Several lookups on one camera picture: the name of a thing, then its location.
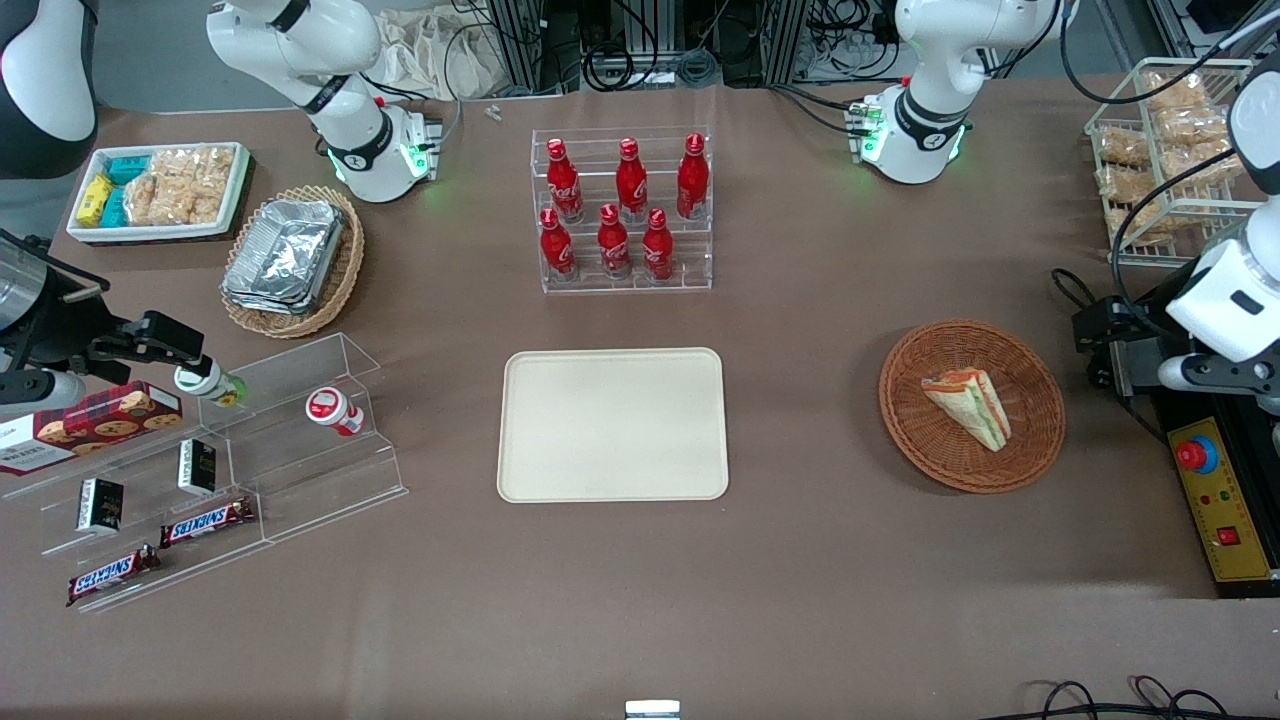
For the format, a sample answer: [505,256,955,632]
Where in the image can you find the white bottle green label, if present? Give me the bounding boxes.
[174,358,247,409]

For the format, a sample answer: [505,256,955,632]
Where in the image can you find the aluminium frame post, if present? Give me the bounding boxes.
[762,0,813,83]
[488,0,583,97]

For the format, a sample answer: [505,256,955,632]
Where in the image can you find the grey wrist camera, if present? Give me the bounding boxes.
[1158,355,1280,416]
[0,368,87,413]

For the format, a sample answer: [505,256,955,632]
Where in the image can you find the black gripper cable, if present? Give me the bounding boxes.
[1050,148,1246,326]

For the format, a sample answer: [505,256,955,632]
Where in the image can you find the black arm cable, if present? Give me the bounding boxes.
[1058,0,1280,107]

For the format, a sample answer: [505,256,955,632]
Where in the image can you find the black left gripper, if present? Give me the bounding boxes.
[1073,298,1166,398]

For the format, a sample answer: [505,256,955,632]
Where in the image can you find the red plaid cookie box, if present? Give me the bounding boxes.
[0,381,185,477]

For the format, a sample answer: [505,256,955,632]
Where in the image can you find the clear acrylic step display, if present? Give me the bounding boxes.
[0,333,409,614]

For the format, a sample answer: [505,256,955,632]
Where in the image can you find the small black box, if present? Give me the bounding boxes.
[77,478,126,535]
[178,439,219,498]

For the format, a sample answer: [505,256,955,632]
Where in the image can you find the clear rice cracker bag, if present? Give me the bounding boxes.
[124,150,193,227]
[185,147,237,224]

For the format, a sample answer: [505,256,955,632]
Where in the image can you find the snickers chocolate bar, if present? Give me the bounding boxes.
[160,497,258,550]
[66,545,162,608]

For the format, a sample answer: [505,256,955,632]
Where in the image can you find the black yellow control box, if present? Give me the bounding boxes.
[1130,260,1280,601]

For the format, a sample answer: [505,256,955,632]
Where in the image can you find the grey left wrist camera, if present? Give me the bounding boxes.
[1158,355,1280,416]

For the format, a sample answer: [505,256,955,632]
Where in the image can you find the round brown wicker basket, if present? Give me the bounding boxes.
[879,319,1067,495]

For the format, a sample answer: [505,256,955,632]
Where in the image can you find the black coiled cable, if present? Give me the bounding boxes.
[583,42,639,93]

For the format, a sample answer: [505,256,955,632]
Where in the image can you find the small red cap bottle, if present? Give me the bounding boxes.
[305,387,367,438]

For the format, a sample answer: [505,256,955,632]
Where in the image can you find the oval light wicker basket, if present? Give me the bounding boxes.
[220,185,366,339]

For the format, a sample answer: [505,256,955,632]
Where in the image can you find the clear acrylic bottle rack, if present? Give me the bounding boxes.
[530,127,714,294]

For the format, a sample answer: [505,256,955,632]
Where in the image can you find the aluminium foil tray stack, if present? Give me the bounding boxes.
[222,198,347,317]

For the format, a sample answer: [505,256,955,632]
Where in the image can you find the white rectangular snack tray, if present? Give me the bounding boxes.
[66,142,251,246]

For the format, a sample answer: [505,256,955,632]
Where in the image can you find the fried snack bag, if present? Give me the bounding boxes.
[1097,130,1153,167]
[1160,140,1243,188]
[1097,165,1163,202]
[1143,72,1208,114]
[1105,200,1173,247]
[1155,105,1229,148]

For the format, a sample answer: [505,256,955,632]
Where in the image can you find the black base cables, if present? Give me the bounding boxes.
[768,84,867,137]

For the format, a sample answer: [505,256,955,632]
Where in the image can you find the beige rectangular tray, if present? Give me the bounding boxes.
[497,347,730,503]

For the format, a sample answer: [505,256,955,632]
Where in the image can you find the yellow snack packet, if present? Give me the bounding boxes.
[77,174,115,227]

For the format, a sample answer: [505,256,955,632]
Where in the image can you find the white cloth bag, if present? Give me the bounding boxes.
[378,8,513,101]

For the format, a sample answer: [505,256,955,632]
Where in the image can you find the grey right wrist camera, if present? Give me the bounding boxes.
[0,368,87,413]

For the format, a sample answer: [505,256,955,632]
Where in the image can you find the black floor cables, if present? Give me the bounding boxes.
[1000,675,1280,720]

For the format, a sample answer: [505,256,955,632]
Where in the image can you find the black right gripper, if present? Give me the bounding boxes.
[0,232,206,376]

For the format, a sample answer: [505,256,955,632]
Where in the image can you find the red cola bottle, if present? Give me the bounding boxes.
[598,204,632,281]
[540,208,578,283]
[677,133,710,221]
[642,208,675,283]
[546,138,585,224]
[615,138,649,224]

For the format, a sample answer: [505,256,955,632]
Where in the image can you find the white wire rack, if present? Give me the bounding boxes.
[1085,57,1267,269]

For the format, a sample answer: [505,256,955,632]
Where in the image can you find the triangle sandwich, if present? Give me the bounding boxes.
[920,368,1013,453]

